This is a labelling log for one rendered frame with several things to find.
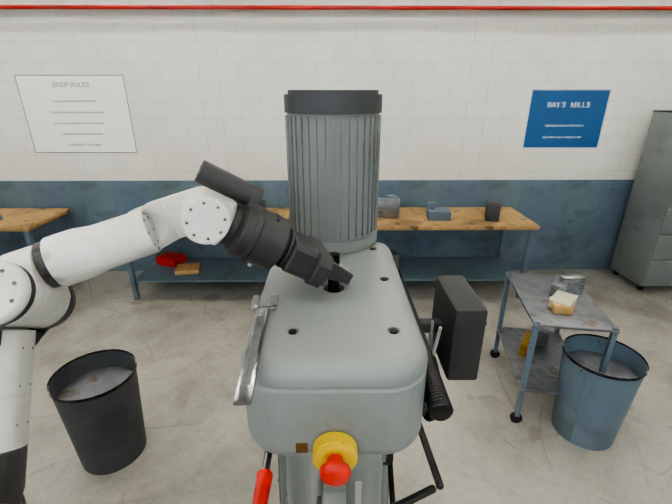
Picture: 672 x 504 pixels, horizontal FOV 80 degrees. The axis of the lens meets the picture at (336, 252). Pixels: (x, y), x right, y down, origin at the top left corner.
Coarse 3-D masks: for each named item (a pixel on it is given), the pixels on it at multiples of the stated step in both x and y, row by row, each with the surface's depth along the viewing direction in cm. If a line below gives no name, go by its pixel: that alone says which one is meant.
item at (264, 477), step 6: (264, 456) 59; (270, 456) 59; (264, 462) 58; (270, 462) 58; (264, 468) 57; (258, 474) 56; (264, 474) 56; (270, 474) 56; (258, 480) 55; (264, 480) 55; (270, 480) 56; (258, 486) 54; (264, 486) 54; (270, 486) 55; (258, 492) 53; (264, 492) 53; (258, 498) 53; (264, 498) 53
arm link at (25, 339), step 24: (0, 264) 47; (0, 288) 47; (24, 288) 47; (72, 288) 59; (0, 312) 46; (24, 312) 48; (0, 336) 48; (24, 336) 51; (0, 360) 48; (24, 360) 51; (0, 384) 47; (24, 384) 50; (0, 408) 47; (24, 408) 50; (0, 432) 47; (24, 432) 50
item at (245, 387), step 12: (252, 300) 64; (276, 300) 64; (264, 312) 60; (252, 324) 58; (264, 324) 57; (252, 336) 54; (252, 348) 52; (252, 360) 50; (240, 372) 48; (252, 372) 47; (240, 384) 46; (252, 384) 46; (240, 396) 44; (252, 396) 44
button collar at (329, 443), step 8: (328, 432) 53; (336, 432) 53; (320, 440) 52; (328, 440) 52; (336, 440) 51; (344, 440) 52; (352, 440) 53; (320, 448) 51; (328, 448) 51; (336, 448) 51; (344, 448) 51; (352, 448) 52; (312, 456) 52; (320, 456) 52; (344, 456) 52; (352, 456) 52; (320, 464) 52; (352, 464) 53
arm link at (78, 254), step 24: (120, 216) 55; (48, 240) 52; (72, 240) 52; (96, 240) 52; (120, 240) 53; (24, 264) 50; (48, 264) 51; (72, 264) 52; (96, 264) 53; (120, 264) 55; (48, 288) 52; (48, 312) 53
